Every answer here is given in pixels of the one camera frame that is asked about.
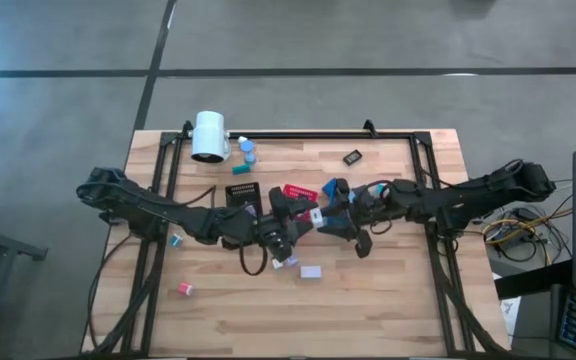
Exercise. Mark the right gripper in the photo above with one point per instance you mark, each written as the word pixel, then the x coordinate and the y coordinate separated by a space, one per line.
pixel 368 210

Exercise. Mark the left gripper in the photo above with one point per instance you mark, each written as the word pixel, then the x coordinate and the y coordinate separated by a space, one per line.
pixel 273 230

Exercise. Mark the small white box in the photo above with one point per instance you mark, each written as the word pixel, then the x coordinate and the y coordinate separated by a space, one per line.
pixel 317 218

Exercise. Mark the purple wall charger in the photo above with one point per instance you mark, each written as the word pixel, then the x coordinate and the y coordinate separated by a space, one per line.
pixel 251 210

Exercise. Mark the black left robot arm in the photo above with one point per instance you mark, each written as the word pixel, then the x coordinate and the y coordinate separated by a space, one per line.
pixel 168 210

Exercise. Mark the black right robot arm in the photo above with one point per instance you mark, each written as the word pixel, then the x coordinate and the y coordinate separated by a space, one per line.
pixel 468 197

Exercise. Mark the red plastic basket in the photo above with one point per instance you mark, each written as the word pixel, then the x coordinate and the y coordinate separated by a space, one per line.
pixel 300 191

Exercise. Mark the dark blue box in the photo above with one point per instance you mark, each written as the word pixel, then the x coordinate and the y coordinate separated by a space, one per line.
pixel 329 189

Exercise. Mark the flat white box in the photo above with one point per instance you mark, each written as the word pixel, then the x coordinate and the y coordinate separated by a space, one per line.
pixel 312 272

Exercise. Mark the black digital clock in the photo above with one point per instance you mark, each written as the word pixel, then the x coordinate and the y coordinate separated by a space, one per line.
pixel 352 157

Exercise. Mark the black plastic basket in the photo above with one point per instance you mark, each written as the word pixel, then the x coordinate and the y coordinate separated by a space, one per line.
pixel 240 192

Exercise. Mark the teal eraser block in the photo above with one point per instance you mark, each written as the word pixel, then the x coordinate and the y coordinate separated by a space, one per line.
pixel 241 169

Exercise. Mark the small white cap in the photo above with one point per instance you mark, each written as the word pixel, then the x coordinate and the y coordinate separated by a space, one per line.
pixel 242 139

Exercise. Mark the white cylinder lamp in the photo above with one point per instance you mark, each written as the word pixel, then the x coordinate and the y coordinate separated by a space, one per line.
pixel 209 132

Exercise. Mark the small pink cube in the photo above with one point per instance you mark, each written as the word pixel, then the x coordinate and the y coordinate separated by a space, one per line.
pixel 185 289

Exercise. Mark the white paper on floor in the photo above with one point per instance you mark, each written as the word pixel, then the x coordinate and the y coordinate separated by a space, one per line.
pixel 509 310

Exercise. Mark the black desk foot bar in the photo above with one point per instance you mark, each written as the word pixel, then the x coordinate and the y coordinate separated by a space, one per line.
pixel 533 281

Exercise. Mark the grey metal stand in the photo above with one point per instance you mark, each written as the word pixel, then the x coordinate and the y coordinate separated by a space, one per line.
pixel 3 243

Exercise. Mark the small white wall charger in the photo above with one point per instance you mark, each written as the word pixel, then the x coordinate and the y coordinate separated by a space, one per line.
pixel 277 263

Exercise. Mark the black frame clamp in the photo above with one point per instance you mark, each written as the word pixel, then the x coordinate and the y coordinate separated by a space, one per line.
pixel 186 127
pixel 369 128

